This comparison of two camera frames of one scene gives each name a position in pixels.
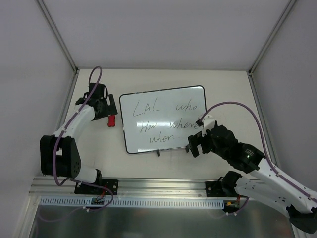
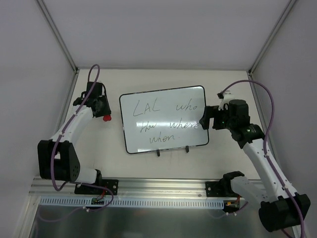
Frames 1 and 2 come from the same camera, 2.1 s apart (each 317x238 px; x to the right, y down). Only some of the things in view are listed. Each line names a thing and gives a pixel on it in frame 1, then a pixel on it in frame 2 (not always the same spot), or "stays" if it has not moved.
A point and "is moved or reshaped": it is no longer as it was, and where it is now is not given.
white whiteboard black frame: [161, 119] stays
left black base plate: [111, 184] stays
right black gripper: [195, 145] → [211, 117]
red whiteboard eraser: [111, 121] is moved or reshaped
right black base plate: [215, 189] stays
